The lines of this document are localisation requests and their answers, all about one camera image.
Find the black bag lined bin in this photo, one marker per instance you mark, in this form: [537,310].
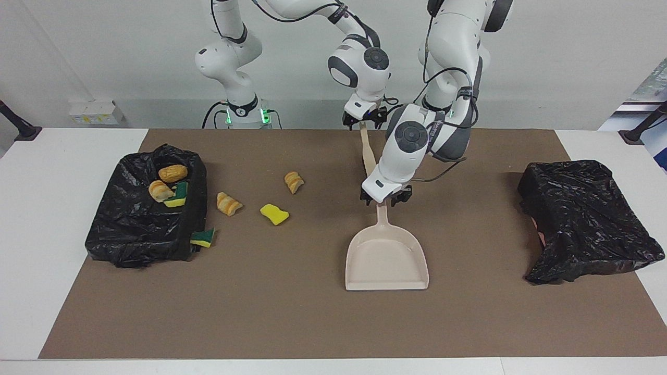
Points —
[130,229]

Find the beige hand brush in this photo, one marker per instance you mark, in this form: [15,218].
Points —
[368,151]

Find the brown paper table mat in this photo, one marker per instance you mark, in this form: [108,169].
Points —
[333,328]

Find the white tissue box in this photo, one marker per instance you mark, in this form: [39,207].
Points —
[96,112]

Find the round golden bread bun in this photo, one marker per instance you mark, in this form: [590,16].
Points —
[173,173]

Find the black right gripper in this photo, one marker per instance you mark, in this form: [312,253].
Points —
[378,115]

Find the black bag over pink bin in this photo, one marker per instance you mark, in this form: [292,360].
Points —
[589,224]

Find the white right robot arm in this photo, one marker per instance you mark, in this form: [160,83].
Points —
[229,52]

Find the green and yellow sponge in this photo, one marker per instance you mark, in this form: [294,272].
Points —
[202,238]
[180,196]

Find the striped croissant bread roll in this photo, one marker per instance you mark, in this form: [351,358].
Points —
[159,190]
[228,204]
[293,182]

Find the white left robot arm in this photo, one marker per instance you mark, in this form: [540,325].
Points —
[453,31]

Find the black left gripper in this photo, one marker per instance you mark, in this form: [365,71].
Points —
[402,194]

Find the plain yellow sponge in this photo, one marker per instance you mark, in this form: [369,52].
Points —
[273,214]

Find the black camera stand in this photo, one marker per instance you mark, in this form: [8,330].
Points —
[638,133]
[21,127]

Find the beige plastic dustpan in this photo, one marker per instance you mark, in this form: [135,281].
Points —
[385,260]

